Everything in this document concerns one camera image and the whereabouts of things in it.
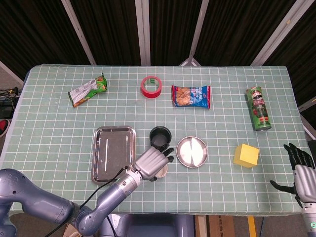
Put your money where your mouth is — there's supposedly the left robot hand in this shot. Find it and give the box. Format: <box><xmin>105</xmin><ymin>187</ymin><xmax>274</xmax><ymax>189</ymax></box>
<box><xmin>134</xmin><ymin>147</ymin><xmax>175</xmax><ymax>182</ymax></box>

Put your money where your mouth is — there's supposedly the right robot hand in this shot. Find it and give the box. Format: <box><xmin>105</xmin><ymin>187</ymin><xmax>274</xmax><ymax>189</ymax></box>
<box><xmin>269</xmin><ymin>143</ymin><xmax>316</xmax><ymax>205</ymax></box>

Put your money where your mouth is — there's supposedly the white paper cup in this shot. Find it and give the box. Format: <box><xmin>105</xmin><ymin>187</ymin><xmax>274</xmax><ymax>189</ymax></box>
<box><xmin>154</xmin><ymin>164</ymin><xmax>168</xmax><ymax>180</ymax></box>

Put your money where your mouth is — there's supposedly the black cup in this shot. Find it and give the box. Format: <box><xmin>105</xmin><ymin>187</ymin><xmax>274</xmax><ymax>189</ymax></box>
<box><xmin>149</xmin><ymin>126</ymin><xmax>172</xmax><ymax>153</ymax></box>

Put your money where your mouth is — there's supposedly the rectangular steel tray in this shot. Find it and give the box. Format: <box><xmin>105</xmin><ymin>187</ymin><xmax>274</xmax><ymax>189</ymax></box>
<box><xmin>91</xmin><ymin>125</ymin><xmax>137</xmax><ymax>185</ymax></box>

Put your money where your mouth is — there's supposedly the round steel plate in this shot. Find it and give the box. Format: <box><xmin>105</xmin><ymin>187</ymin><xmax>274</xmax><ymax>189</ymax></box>
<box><xmin>176</xmin><ymin>136</ymin><xmax>209</xmax><ymax>168</ymax></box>

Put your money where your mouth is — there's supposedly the blue-grey robot torso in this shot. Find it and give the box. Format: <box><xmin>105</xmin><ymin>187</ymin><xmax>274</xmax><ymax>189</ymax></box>
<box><xmin>98</xmin><ymin>213</ymin><xmax>196</xmax><ymax>237</ymax></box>

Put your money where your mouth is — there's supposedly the yellow foam cube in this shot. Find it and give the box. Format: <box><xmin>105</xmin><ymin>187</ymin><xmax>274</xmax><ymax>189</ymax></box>
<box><xmin>233</xmin><ymin>144</ymin><xmax>260</xmax><ymax>168</ymax></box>

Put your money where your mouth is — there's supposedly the red tape roll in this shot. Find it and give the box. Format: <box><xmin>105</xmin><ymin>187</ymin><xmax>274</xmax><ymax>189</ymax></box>
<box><xmin>140</xmin><ymin>76</ymin><xmax>163</xmax><ymax>99</ymax></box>

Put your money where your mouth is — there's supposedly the green checked tablecloth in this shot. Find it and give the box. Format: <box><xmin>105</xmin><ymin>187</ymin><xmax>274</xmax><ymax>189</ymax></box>
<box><xmin>0</xmin><ymin>64</ymin><xmax>312</xmax><ymax>214</ymax></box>

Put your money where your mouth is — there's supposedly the blue biscuit packet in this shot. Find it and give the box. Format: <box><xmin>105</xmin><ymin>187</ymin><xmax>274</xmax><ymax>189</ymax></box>
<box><xmin>171</xmin><ymin>85</ymin><xmax>211</xmax><ymax>109</ymax></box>

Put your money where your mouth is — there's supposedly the green Pringles can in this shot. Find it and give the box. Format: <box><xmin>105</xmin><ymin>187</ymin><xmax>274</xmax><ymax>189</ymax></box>
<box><xmin>245</xmin><ymin>86</ymin><xmax>272</xmax><ymax>131</ymax></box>

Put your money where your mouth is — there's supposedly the printed brown cardboard box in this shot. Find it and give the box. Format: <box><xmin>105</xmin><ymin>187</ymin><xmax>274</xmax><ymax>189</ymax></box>
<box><xmin>206</xmin><ymin>215</ymin><xmax>235</xmax><ymax>237</ymax></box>

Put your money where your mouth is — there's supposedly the green snack packet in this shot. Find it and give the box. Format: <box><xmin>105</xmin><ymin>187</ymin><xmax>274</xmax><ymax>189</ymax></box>
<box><xmin>68</xmin><ymin>72</ymin><xmax>109</xmax><ymax>108</ymax></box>

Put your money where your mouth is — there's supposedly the plain brown cardboard box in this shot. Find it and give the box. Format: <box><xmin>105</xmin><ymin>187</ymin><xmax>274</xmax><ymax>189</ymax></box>
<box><xmin>64</xmin><ymin>222</ymin><xmax>80</xmax><ymax>237</ymax></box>

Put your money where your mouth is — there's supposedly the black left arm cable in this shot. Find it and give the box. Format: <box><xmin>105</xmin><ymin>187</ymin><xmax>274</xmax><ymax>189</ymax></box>
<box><xmin>44</xmin><ymin>166</ymin><xmax>129</xmax><ymax>237</ymax></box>

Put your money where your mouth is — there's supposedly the white metal frame bar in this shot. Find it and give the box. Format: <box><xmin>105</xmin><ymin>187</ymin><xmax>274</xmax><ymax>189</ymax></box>
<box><xmin>297</xmin><ymin>96</ymin><xmax>316</xmax><ymax>139</ymax></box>
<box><xmin>0</xmin><ymin>60</ymin><xmax>25</xmax><ymax>83</ymax></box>

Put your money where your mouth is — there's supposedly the white metal frame post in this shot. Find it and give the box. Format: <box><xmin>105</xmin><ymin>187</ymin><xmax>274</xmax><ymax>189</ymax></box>
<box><xmin>134</xmin><ymin>0</ymin><xmax>151</xmax><ymax>66</ymax></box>
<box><xmin>179</xmin><ymin>0</ymin><xmax>210</xmax><ymax>67</ymax></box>
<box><xmin>61</xmin><ymin>0</ymin><xmax>97</xmax><ymax>66</ymax></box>
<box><xmin>250</xmin><ymin>0</ymin><xmax>309</xmax><ymax>66</ymax></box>

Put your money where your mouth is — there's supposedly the black cable bundle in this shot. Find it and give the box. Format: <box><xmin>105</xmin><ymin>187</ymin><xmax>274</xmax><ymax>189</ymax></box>
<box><xmin>0</xmin><ymin>87</ymin><xmax>20</xmax><ymax>119</ymax></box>

